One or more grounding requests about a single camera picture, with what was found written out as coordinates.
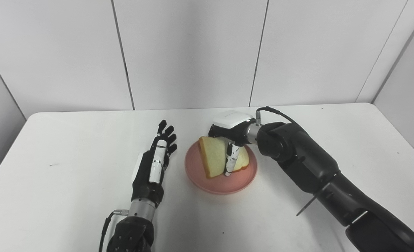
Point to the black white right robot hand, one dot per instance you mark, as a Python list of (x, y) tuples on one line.
[(233, 127)]

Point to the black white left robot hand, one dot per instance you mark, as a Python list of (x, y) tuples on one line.
[(149, 178)]

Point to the slice of white bread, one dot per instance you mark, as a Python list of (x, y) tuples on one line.
[(214, 155)]

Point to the pink round plate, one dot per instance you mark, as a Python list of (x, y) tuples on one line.
[(221, 183)]

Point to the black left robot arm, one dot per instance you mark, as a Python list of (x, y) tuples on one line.
[(131, 234)]

